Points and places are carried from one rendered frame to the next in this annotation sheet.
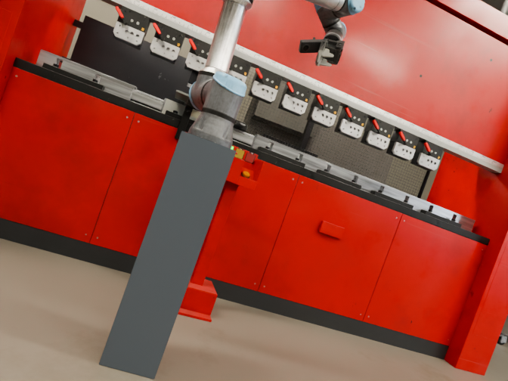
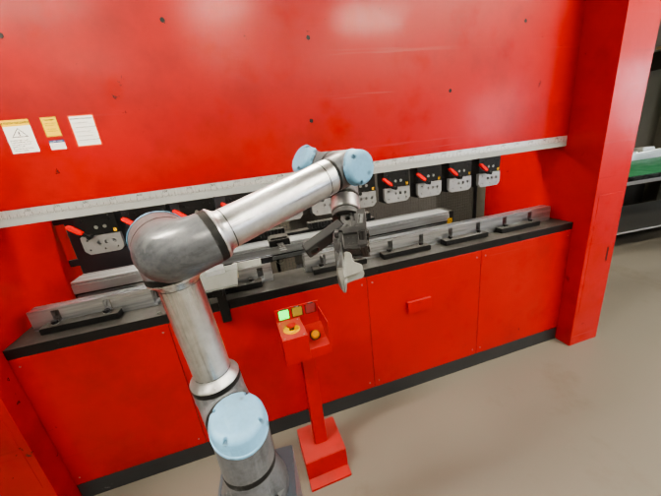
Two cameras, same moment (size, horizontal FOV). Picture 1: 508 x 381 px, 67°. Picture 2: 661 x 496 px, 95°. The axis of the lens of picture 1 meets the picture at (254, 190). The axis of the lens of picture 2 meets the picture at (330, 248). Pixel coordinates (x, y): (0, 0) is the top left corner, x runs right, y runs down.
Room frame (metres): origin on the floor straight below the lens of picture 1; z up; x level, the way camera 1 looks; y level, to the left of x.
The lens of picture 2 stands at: (0.79, -0.03, 1.51)
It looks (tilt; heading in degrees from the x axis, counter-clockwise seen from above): 19 degrees down; 359
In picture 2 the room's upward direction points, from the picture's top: 7 degrees counter-clockwise
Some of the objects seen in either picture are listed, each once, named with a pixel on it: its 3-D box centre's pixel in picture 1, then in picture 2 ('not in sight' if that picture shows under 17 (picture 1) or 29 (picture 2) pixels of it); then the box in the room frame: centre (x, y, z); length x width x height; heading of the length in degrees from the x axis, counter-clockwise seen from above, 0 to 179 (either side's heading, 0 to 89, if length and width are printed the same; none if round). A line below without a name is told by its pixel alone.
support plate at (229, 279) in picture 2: (191, 100); (216, 278); (2.07, 0.48, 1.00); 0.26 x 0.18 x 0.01; 14
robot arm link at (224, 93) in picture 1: (224, 94); (241, 433); (1.29, 0.20, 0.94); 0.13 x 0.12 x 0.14; 33
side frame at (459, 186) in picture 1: (481, 200); (546, 172); (2.94, -1.65, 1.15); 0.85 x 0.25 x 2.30; 14
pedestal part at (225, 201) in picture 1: (214, 232); (313, 395); (1.94, 0.12, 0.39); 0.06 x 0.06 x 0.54; 16
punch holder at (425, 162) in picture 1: (427, 156); (484, 171); (2.59, -1.01, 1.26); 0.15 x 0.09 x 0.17; 104
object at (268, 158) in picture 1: (285, 165); (346, 269); (2.33, -0.13, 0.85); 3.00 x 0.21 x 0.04; 104
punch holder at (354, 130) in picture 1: (351, 122); (392, 185); (2.45, -0.43, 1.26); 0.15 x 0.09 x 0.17; 104
